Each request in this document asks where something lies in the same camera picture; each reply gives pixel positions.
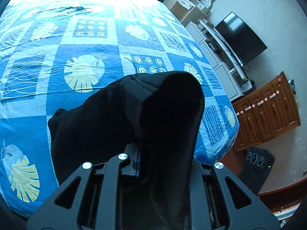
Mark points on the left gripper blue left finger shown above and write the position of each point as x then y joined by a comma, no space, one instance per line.
91,198

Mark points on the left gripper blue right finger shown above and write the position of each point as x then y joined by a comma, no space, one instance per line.
219,200

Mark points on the black pants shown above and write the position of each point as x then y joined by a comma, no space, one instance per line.
160,113

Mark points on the black speaker box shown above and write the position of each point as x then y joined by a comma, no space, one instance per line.
256,168

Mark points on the brown wooden cabinet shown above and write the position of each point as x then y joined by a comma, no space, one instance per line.
266,113

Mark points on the black router device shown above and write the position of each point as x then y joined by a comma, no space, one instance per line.
248,86

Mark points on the white tv stand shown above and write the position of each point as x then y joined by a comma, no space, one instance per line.
221,58

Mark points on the black flat television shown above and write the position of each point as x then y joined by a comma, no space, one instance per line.
241,39

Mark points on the blue patchwork bed sheet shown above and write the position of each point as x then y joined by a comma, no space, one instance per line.
57,53

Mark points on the white vanity dresser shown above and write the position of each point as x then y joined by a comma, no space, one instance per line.
187,11

